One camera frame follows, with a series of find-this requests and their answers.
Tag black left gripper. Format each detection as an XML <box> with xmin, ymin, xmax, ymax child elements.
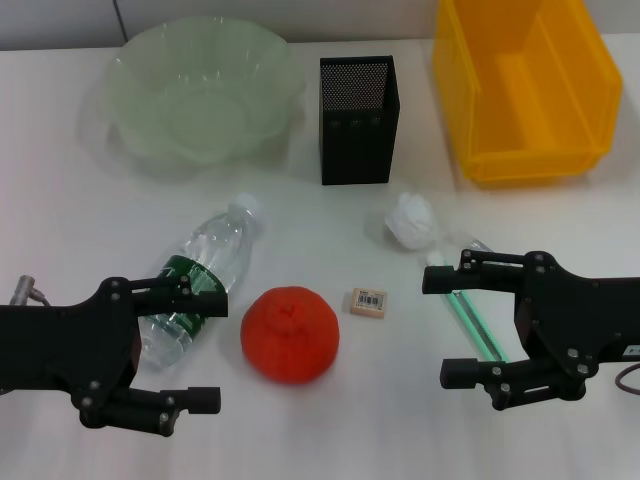
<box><xmin>0</xmin><ymin>275</ymin><xmax>230</xmax><ymax>439</ymax></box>

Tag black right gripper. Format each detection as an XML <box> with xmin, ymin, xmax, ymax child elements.
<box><xmin>422</xmin><ymin>249</ymin><xmax>640</xmax><ymax>413</ymax></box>

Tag green white toothbrush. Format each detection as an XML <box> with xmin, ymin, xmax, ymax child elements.
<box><xmin>426</xmin><ymin>251</ymin><xmax>510</xmax><ymax>364</ymax></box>

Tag orange fruit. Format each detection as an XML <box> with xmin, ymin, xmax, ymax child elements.
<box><xmin>240</xmin><ymin>285</ymin><xmax>341</xmax><ymax>385</ymax></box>

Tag clear green-label water bottle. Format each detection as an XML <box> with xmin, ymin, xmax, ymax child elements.
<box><xmin>137</xmin><ymin>192</ymin><xmax>265</xmax><ymax>371</ymax></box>

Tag beige eraser with barcode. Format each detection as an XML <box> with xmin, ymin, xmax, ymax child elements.
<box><xmin>342</xmin><ymin>287</ymin><xmax>389</xmax><ymax>320</ymax></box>

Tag white paper ball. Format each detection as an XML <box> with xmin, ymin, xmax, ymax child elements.
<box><xmin>383</xmin><ymin>192</ymin><xmax>441</xmax><ymax>250</ymax></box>

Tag black mesh pen holder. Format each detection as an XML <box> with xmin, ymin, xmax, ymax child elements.
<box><xmin>318</xmin><ymin>54</ymin><xmax>402</xmax><ymax>187</ymax></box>

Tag pale green glass fruit bowl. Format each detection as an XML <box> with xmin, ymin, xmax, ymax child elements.
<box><xmin>102</xmin><ymin>18</ymin><xmax>307</xmax><ymax>170</ymax></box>

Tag yellow plastic storage bin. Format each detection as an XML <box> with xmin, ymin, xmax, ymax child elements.
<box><xmin>431</xmin><ymin>0</ymin><xmax>624</xmax><ymax>189</ymax></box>

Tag right gripper cable with plug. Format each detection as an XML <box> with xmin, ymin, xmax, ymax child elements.
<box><xmin>613</xmin><ymin>363</ymin><xmax>640</xmax><ymax>396</ymax></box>

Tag gripper cable with plug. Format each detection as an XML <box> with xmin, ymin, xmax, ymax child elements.
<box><xmin>8</xmin><ymin>273</ymin><xmax>54</xmax><ymax>309</ymax></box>
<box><xmin>613</xmin><ymin>363</ymin><xmax>640</xmax><ymax>396</ymax></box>

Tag left gripper cable with plug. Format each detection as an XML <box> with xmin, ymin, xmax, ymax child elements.
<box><xmin>8</xmin><ymin>273</ymin><xmax>54</xmax><ymax>309</ymax></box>

